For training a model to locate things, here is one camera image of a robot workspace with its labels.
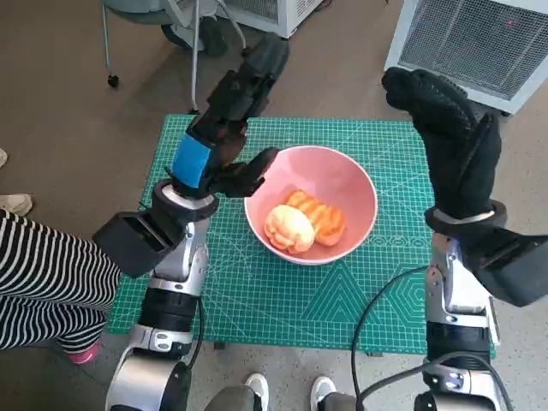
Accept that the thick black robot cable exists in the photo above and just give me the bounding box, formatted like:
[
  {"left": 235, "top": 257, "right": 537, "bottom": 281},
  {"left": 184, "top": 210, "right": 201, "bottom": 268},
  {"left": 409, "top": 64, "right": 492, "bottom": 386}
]
[{"left": 350, "top": 265, "right": 429, "bottom": 411}]

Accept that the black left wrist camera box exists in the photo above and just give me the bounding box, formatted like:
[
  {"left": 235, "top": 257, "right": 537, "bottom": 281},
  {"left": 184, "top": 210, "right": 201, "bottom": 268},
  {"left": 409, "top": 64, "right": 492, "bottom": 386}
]
[{"left": 92, "top": 209, "right": 189, "bottom": 278}]

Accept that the grey chair with casters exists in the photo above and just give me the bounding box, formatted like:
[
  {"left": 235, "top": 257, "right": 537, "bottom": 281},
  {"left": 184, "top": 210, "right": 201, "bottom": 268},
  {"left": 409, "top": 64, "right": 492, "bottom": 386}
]
[{"left": 100, "top": 0, "right": 258, "bottom": 115}]

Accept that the round bread bun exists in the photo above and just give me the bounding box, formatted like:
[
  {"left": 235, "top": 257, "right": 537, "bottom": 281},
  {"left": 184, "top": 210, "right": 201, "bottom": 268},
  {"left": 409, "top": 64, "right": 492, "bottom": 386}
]
[{"left": 264, "top": 204, "right": 317, "bottom": 254}]

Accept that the black bag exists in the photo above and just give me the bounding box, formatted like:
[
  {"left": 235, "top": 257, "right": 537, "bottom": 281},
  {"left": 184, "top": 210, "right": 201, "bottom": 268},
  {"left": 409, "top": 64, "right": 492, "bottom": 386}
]
[{"left": 161, "top": 19, "right": 230, "bottom": 56}]

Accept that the person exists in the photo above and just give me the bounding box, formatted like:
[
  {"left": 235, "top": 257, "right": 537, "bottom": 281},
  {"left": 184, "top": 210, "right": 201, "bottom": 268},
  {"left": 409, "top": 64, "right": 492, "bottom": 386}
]
[{"left": 0, "top": 209, "right": 123, "bottom": 350}]

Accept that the white appliance with glass door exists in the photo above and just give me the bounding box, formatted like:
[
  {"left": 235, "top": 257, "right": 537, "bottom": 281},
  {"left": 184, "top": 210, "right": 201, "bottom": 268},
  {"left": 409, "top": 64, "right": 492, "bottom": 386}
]
[{"left": 216, "top": 0, "right": 326, "bottom": 39}]

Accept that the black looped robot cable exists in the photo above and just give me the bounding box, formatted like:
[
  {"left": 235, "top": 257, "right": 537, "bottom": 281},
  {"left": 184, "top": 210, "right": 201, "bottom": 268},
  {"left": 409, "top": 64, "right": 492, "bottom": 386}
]
[{"left": 357, "top": 350, "right": 510, "bottom": 411}]

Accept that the pink bowl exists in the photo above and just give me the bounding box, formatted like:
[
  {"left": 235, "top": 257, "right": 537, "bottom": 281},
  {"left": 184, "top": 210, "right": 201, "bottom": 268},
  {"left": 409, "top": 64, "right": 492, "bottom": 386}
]
[{"left": 243, "top": 145, "right": 378, "bottom": 266}]

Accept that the long striped bread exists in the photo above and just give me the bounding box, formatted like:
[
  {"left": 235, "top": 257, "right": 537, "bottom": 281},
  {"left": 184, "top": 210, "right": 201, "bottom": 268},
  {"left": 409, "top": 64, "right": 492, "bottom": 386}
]
[{"left": 282, "top": 188, "right": 347, "bottom": 247}]

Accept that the green cutting mat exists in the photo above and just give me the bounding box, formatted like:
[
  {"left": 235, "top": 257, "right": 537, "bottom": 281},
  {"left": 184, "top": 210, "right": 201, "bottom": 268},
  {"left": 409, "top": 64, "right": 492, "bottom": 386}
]
[{"left": 106, "top": 113, "right": 497, "bottom": 359}]

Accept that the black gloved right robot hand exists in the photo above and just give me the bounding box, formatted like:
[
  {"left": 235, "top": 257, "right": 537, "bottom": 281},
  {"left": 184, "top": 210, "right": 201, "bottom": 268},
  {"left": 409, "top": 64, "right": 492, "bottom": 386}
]
[{"left": 380, "top": 67, "right": 502, "bottom": 222}]

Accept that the white cabinet with mesh grille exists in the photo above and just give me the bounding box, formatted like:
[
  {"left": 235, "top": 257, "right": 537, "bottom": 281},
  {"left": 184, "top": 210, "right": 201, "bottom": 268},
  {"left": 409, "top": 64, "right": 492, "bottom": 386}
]
[{"left": 384, "top": 0, "right": 548, "bottom": 116}]

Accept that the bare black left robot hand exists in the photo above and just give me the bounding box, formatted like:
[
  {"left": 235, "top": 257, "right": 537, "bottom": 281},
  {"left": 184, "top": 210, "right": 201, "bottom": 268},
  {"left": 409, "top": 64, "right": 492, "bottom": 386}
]
[{"left": 169, "top": 32, "right": 290, "bottom": 202}]

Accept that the pink shoe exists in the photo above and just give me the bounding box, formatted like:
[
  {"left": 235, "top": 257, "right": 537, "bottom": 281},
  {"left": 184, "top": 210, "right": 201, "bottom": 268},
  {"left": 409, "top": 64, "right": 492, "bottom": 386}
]
[{"left": 68, "top": 342, "right": 103, "bottom": 365}]

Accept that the person's leg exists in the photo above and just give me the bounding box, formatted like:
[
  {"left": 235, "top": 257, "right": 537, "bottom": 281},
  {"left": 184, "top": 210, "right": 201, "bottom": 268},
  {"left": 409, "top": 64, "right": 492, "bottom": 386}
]
[
  {"left": 319, "top": 388, "right": 365, "bottom": 411},
  {"left": 200, "top": 383, "right": 262, "bottom": 411}
]

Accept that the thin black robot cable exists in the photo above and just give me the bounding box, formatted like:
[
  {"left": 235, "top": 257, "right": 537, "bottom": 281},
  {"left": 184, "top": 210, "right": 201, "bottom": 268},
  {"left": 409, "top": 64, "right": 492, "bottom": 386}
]
[{"left": 187, "top": 297, "right": 204, "bottom": 378}]

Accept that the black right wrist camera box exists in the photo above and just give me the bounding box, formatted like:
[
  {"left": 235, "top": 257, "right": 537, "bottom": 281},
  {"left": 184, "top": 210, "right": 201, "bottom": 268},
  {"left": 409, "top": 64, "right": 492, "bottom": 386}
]
[{"left": 464, "top": 226, "right": 548, "bottom": 307}]

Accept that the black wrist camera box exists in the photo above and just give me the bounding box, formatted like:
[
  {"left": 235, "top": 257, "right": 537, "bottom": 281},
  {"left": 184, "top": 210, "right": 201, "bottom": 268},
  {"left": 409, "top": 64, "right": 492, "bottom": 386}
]
[
  {"left": 464, "top": 226, "right": 548, "bottom": 307},
  {"left": 92, "top": 209, "right": 189, "bottom": 278}
]

